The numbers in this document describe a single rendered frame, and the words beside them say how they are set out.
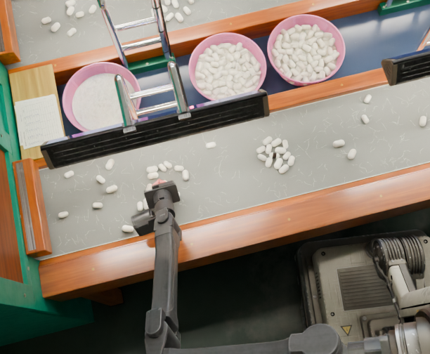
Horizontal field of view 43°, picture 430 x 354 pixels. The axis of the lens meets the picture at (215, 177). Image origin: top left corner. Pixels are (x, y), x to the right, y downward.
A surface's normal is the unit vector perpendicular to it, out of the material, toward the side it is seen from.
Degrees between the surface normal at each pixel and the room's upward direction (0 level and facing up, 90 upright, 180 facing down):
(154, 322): 39
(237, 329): 0
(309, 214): 0
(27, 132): 0
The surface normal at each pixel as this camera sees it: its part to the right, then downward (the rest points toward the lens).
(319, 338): -0.37, -0.73
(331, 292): -0.04, -0.29
